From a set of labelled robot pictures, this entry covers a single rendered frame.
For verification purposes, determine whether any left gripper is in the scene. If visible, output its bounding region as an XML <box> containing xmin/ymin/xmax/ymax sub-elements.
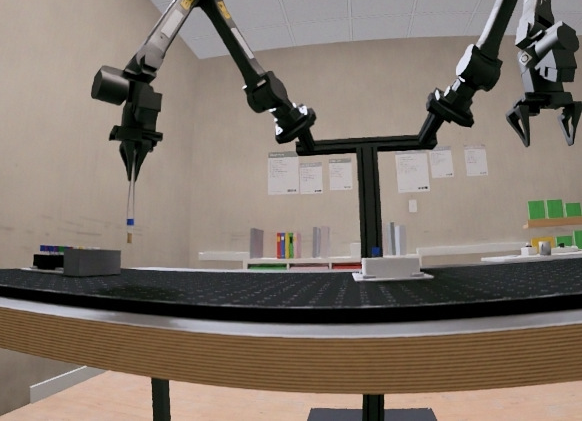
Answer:
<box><xmin>505</xmin><ymin>92</ymin><xmax>582</xmax><ymax>147</ymax></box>

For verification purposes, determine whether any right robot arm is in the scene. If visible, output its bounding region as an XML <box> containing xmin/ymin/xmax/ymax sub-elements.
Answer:
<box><xmin>91</xmin><ymin>0</ymin><xmax>310</xmax><ymax>138</ymax></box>

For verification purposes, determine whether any white rectangular tube rack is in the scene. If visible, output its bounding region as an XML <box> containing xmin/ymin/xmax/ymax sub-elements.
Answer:
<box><xmin>362</xmin><ymin>256</ymin><xmax>420</xmax><ymax>278</ymax></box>

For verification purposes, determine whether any black vial rack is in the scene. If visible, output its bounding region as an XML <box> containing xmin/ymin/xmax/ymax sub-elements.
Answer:
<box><xmin>33</xmin><ymin>254</ymin><xmax>64</xmax><ymax>271</ymax></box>

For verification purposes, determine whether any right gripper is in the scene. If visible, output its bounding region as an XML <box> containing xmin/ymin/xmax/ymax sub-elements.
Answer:
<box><xmin>109</xmin><ymin>125</ymin><xmax>163</xmax><ymax>182</ymax></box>

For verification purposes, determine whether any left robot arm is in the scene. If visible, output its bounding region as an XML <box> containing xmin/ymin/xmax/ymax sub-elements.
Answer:
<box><xmin>435</xmin><ymin>0</ymin><xmax>579</xmax><ymax>121</ymax></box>

